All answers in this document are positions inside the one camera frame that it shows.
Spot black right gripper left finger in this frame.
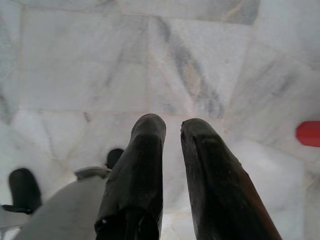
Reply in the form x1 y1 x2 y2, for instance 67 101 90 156
94 113 167 240

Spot red plastic stool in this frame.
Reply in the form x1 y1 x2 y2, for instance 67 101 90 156
295 120 320 148

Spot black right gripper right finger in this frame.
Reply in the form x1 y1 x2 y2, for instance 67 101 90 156
180 118 283 240

